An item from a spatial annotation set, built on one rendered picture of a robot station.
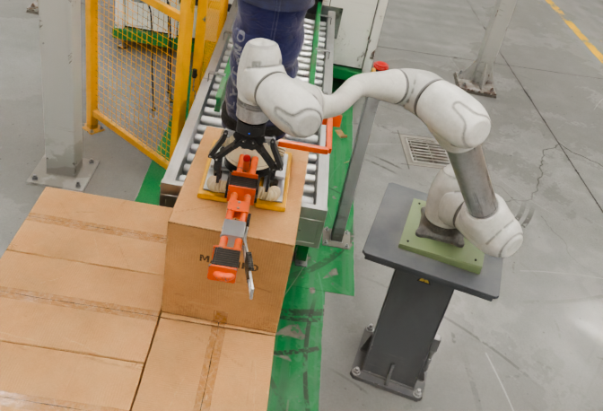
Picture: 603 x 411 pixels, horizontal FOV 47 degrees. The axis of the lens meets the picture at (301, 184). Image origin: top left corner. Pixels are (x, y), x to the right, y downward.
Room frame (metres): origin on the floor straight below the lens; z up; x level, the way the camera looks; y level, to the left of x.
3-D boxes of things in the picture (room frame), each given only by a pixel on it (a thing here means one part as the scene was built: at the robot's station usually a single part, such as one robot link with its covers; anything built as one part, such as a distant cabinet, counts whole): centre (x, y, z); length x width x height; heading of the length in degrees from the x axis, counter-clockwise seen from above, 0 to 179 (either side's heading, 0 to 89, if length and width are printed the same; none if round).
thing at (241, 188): (1.70, 0.17, 1.08); 0.10 x 0.08 x 0.06; 94
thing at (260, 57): (1.53, 0.15, 1.56); 0.13 x 0.11 x 0.16; 38
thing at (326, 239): (2.91, -0.24, 0.01); 0.15 x 0.15 x 0.03; 4
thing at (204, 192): (1.94, 0.28, 0.97); 0.34 x 0.10 x 0.05; 4
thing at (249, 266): (1.41, 0.10, 1.08); 0.31 x 0.03 x 0.05; 16
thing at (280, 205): (1.96, 0.10, 0.97); 0.34 x 0.10 x 0.05; 4
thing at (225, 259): (1.35, 0.16, 1.08); 0.08 x 0.07 x 0.05; 4
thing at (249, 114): (1.54, 0.16, 1.45); 0.09 x 0.09 x 0.06
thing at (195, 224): (1.94, 0.19, 0.74); 0.60 x 0.40 x 0.40; 2
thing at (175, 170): (3.45, 0.62, 0.50); 2.31 x 0.05 x 0.19; 4
